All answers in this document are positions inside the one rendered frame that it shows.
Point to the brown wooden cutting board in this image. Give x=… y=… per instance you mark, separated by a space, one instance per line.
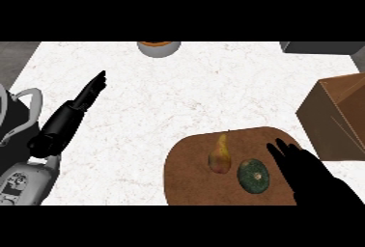
x=200 y=183

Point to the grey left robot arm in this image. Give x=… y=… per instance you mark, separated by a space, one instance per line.
x=24 y=181

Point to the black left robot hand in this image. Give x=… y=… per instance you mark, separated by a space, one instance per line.
x=61 y=123

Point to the brown cardboard box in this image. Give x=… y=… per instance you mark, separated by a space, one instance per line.
x=338 y=119

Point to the dark grey appliance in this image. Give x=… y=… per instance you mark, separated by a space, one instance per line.
x=323 y=47

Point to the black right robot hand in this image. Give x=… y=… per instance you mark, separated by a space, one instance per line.
x=314 y=180

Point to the grey cup with orange content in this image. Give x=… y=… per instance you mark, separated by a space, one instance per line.
x=159 y=48

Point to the yellow red pear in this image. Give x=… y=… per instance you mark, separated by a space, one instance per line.
x=219 y=157

